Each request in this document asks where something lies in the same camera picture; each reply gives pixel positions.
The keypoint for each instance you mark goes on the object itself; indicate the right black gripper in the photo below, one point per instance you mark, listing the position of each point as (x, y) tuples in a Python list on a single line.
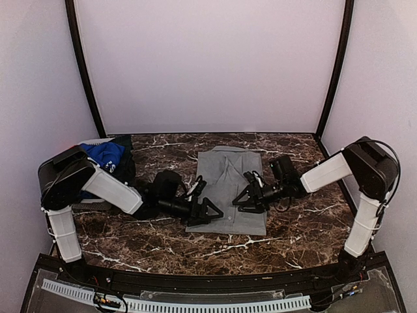
[(256, 198)]

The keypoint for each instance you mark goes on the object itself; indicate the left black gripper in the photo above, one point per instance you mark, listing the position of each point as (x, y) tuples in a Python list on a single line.
[(200, 214)]

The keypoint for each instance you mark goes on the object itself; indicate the grey button shirt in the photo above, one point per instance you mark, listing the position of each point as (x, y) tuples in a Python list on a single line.
[(223, 169)]

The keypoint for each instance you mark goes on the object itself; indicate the blue printed t-shirt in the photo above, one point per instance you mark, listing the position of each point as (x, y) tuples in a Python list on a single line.
[(107, 155)]

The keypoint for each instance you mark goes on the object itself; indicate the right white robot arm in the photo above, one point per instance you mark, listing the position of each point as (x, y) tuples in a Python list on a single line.
[(374, 165)]

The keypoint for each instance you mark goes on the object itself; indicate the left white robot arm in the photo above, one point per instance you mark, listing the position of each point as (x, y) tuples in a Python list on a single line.
[(67, 175)]

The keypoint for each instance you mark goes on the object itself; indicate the grey laundry basket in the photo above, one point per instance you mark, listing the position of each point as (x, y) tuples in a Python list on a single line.
[(93, 204)]

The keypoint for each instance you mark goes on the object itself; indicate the black garment in basket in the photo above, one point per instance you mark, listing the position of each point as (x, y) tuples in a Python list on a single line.
[(125, 171)]

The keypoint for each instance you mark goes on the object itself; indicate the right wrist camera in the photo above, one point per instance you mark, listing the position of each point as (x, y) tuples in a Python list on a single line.
[(254, 178)]

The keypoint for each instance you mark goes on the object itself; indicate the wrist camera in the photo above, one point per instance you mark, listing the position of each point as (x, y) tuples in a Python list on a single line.
[(254, 178), (196, 188)]

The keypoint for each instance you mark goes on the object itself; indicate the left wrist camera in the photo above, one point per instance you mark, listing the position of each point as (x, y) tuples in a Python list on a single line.
[(196, 188)]

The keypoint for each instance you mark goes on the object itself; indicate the black curved front rail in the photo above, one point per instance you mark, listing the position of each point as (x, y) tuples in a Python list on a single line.
[(315, 280)]

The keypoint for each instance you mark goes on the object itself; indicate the right black frame post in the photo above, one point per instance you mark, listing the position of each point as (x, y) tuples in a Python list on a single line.
[(337, 68)]

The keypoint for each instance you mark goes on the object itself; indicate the black frame post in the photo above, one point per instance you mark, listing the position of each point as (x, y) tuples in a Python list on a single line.
[(82, 67), (337, 68)]

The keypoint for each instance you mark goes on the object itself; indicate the left black frame post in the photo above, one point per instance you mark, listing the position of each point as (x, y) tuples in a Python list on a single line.
[(82, 67)]

